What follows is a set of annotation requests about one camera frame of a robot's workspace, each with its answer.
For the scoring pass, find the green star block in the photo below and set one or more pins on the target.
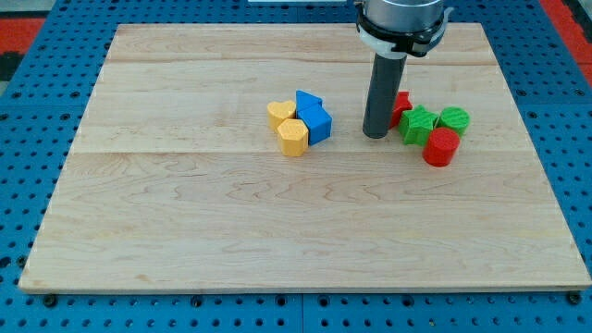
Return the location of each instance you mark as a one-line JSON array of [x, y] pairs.
[[416, 125]]

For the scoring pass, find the green cylinder block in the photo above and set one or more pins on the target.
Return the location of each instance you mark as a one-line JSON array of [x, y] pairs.
[[454, 118]]

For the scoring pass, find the red cylinder block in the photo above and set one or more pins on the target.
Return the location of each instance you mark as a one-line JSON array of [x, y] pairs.
[[441, 147]]

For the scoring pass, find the blue triangle block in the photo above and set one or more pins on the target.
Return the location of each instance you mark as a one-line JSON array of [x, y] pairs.
[[305, 100]]

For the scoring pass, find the light wooden board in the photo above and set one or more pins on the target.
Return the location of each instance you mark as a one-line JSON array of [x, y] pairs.
[[175, 184]]

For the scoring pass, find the yellow heart block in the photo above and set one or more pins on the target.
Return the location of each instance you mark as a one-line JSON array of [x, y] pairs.
[[277, 112]]

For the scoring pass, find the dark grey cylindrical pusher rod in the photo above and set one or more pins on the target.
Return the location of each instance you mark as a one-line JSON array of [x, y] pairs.
[[383, 89]]

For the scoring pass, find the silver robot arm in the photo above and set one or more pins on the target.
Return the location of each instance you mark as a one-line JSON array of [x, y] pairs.
[[394, 30]]

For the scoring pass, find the blue cube block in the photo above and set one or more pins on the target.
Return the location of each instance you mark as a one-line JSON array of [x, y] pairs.
[[318, 121]]

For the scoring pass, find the red star block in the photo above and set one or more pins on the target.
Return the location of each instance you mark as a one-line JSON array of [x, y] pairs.
[[402, 103]]

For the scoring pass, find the yellow hexagon block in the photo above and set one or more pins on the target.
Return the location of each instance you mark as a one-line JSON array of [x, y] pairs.
[[292, 137]]

